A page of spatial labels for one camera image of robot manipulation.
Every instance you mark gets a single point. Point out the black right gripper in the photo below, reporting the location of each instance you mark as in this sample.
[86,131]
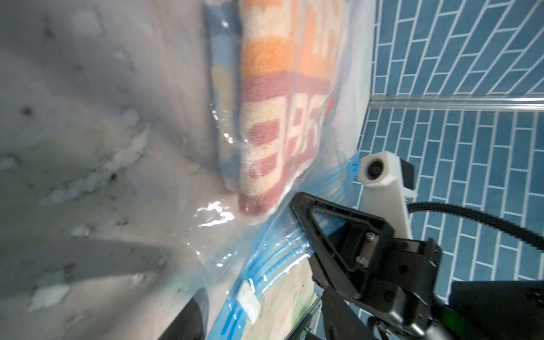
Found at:
[357,260]

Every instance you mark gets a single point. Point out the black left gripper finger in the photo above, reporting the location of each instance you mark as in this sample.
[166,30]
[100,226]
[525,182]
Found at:
[191,322]

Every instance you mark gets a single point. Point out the clear vacuum bag blue zip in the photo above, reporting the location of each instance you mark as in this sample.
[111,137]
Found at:
[272,252]

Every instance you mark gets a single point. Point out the white zip slider clip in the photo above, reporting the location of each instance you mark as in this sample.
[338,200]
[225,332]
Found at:
[248,301]

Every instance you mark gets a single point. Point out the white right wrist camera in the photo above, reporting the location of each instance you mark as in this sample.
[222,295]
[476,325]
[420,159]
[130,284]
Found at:
[388,181]

